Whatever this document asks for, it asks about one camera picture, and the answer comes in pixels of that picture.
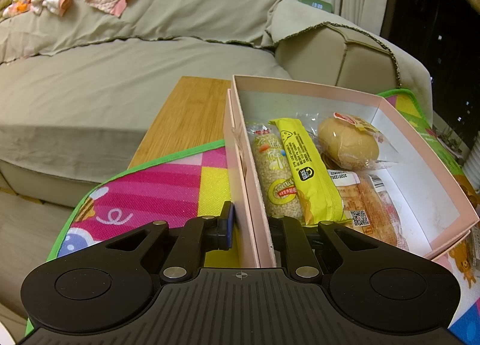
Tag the beige fringed throw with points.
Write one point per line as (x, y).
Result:
(300, 14)

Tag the green digital clock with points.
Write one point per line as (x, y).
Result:
(315, 4)

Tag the colourful cartoon play mat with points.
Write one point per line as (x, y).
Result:
(150, 187)

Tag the yellow snack bar packet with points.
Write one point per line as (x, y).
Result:
(307, 168)

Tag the orange cake packet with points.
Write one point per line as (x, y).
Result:
(367, 202)

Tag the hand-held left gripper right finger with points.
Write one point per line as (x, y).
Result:
(287, 232)

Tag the khaki sofa cover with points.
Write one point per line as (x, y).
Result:
(112, 86)

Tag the round bun packet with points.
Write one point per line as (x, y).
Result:
(348, 142)

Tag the beige leather sofa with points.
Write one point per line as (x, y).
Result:
(356, 61)

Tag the white plant pot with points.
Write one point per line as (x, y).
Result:
(473, 168)

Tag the pink cardboard box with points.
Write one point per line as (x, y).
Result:
(245, 210)

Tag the puffed rice bar packet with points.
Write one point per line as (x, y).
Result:
(277, 180)

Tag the grey snack packet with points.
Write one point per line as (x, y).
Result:
(474, 245)

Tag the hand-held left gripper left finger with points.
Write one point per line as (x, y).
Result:
(227, 230)

